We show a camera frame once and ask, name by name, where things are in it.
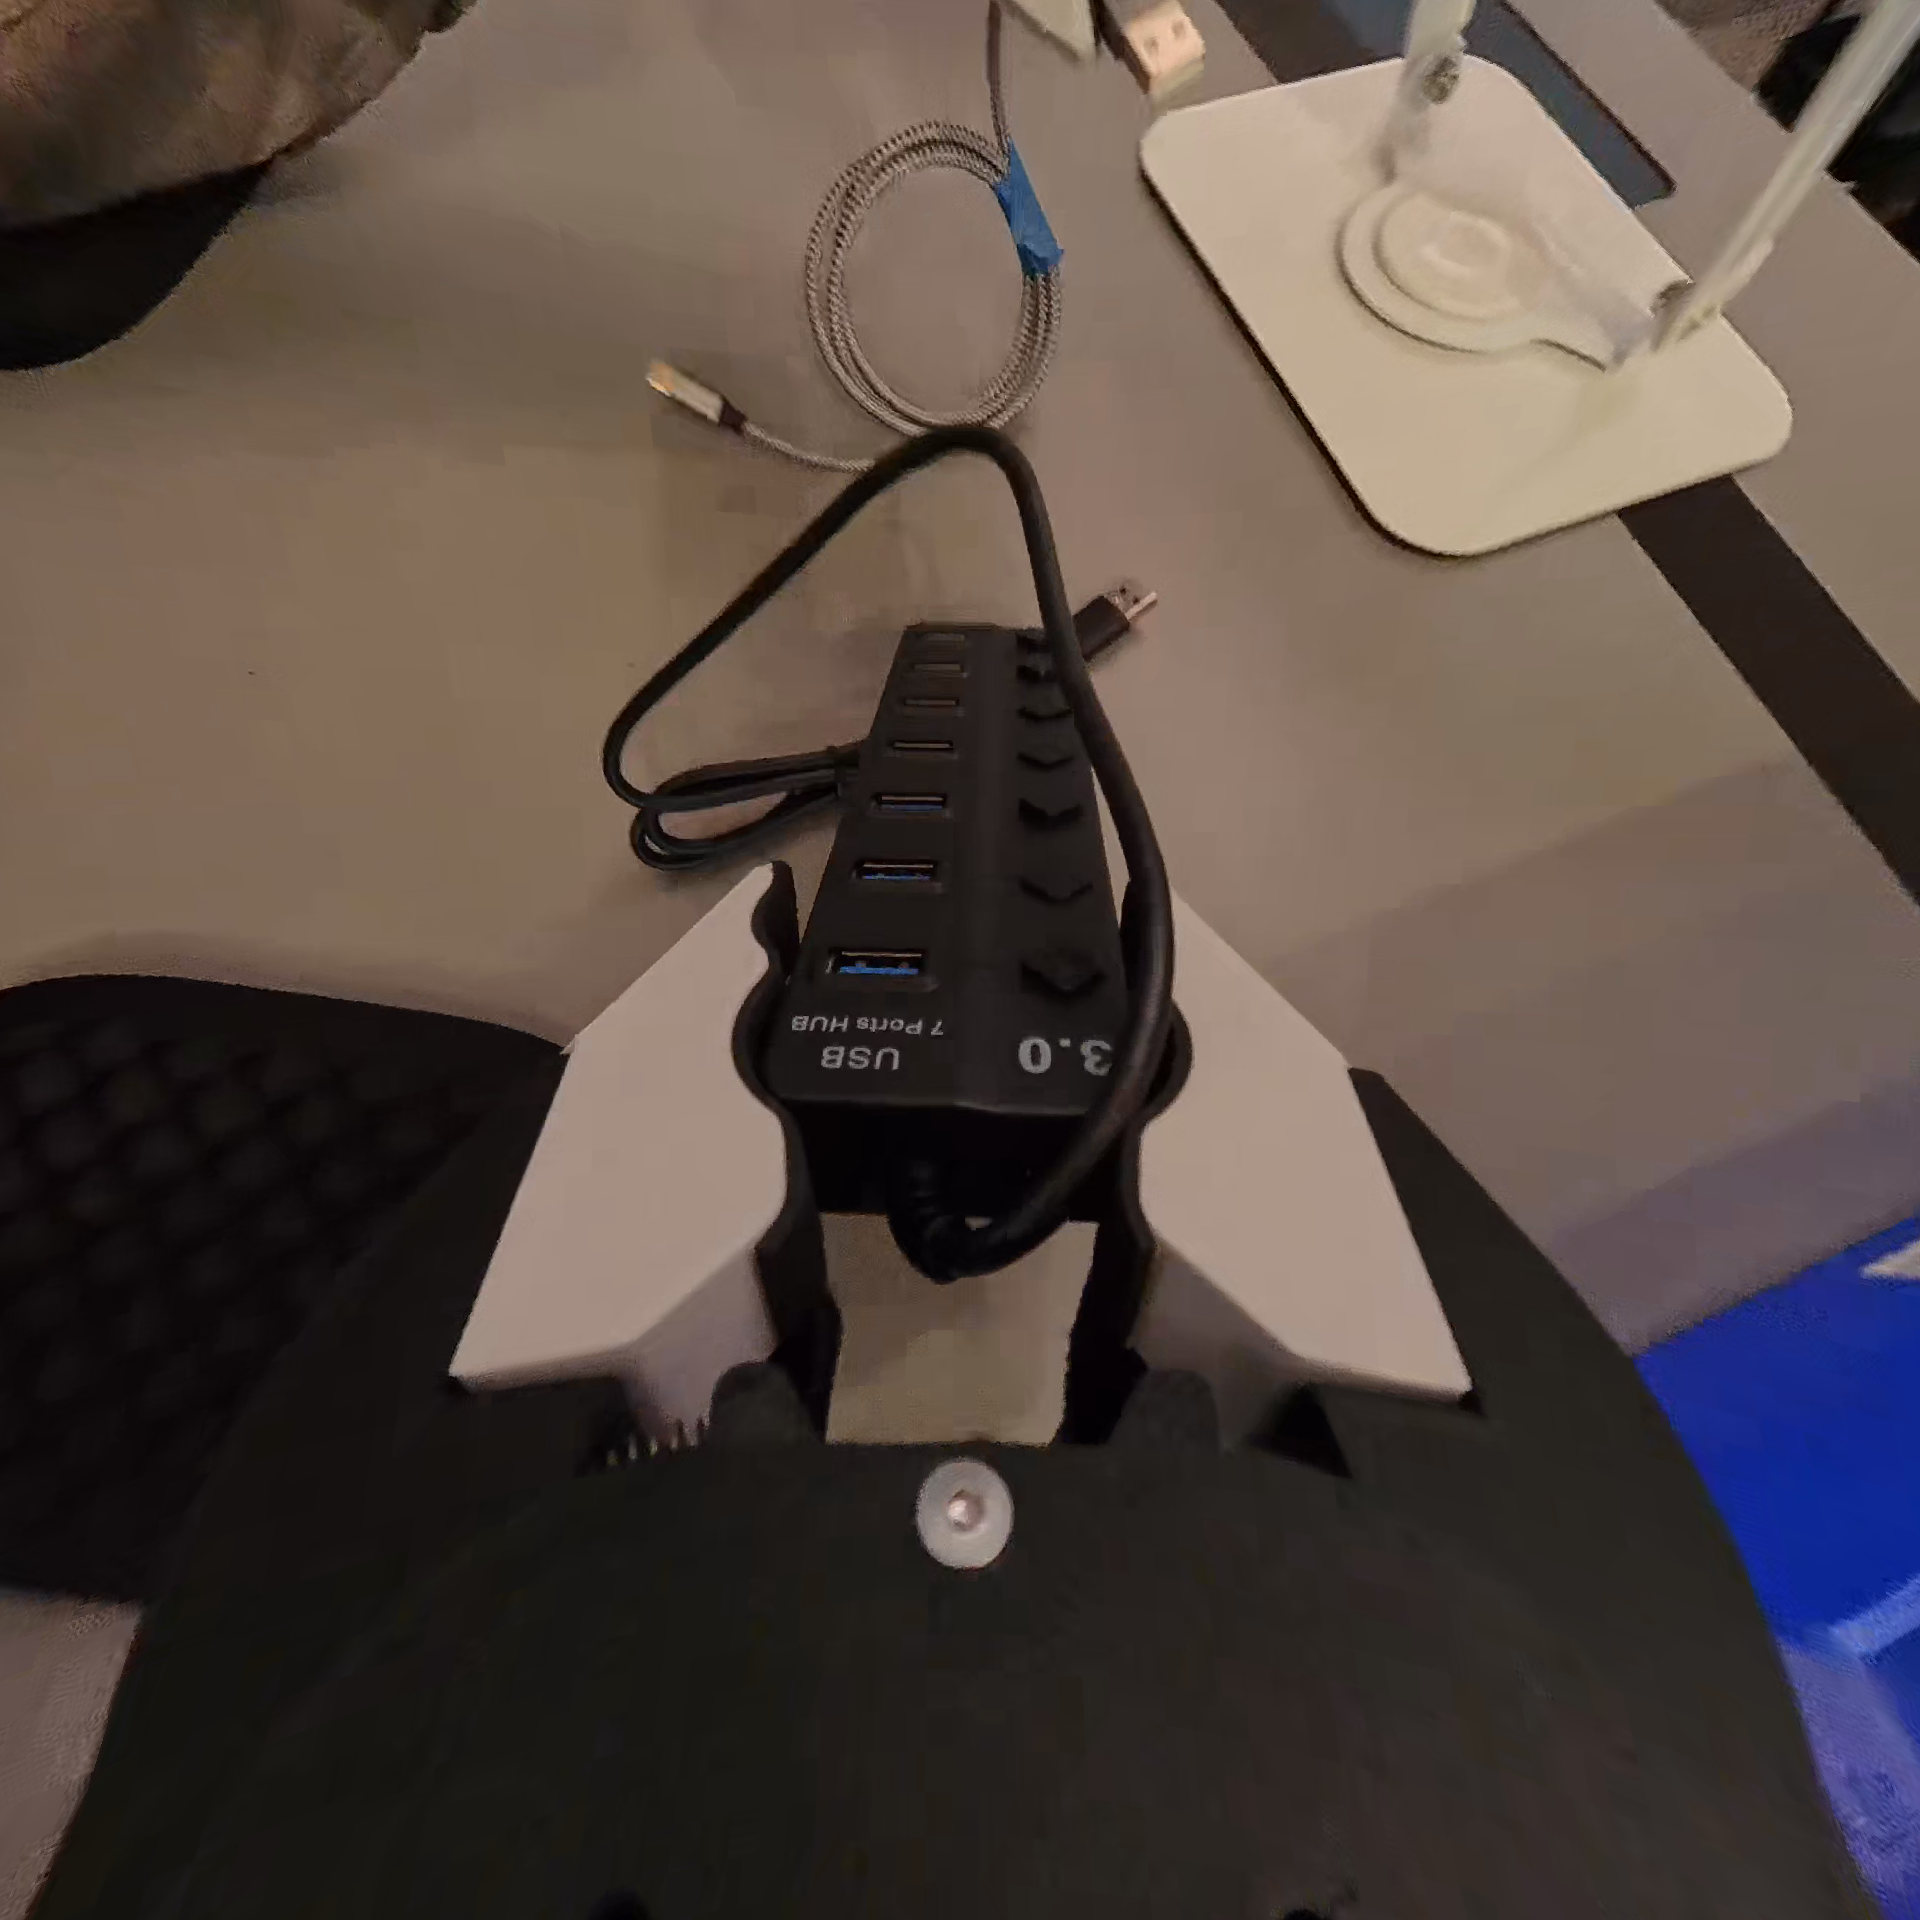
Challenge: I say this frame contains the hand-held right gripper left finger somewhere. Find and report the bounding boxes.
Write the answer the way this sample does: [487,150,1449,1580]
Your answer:
[449,871,829,1415]

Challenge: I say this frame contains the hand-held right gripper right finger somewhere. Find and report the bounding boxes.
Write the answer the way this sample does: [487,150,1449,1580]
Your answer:
[1081,886,1480,1415]

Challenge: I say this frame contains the silver braided usb cable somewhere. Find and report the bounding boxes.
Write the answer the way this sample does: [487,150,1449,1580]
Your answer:
[639,0,1213,476]

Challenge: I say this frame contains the black usb hub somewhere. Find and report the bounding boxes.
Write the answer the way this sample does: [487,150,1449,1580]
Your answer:
[736,621,1195,1215]

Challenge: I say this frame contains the black hub cable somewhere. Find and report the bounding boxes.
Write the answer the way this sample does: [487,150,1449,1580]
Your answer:
[607,427,1176,1282]

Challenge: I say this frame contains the blue plastic bin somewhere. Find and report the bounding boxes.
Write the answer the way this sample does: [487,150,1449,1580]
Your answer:
[1637,1215,1920,1862]

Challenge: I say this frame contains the white stand base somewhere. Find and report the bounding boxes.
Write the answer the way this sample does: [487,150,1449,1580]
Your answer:
[1137,0,1920,561]

